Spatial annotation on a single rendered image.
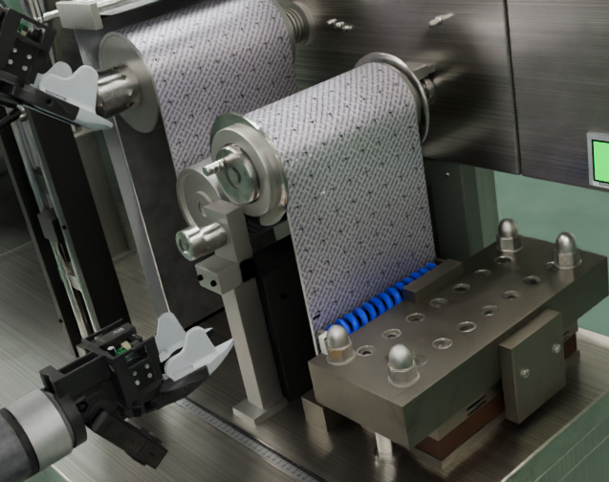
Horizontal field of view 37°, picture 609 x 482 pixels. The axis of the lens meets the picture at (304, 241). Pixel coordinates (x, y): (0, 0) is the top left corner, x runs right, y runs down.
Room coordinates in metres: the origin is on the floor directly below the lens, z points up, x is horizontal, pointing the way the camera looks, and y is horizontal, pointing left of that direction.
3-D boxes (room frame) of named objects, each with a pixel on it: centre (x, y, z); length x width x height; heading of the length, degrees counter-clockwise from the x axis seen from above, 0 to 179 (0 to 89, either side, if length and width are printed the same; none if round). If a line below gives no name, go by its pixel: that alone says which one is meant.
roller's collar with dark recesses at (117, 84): (1.23, 0.22, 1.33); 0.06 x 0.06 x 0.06; 36
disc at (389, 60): (1.19, -0.15, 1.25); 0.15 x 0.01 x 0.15; 36
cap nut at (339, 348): (0.93, -0.02, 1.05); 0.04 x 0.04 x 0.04
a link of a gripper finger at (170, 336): (0.92, 0.17, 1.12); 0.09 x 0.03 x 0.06; 135
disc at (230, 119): (1.04, 0.05, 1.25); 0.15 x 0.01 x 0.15; 36
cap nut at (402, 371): (0.86, -0.08, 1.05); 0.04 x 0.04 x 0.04
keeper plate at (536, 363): (0.93, -0.25, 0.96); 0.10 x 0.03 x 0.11; 126
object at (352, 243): (1.07, -0.08, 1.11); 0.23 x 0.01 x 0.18; 126
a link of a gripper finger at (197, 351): (0.87, 0.14, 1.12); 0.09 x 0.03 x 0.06; 117
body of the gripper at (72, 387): (0.83, 0.24, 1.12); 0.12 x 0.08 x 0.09; 126
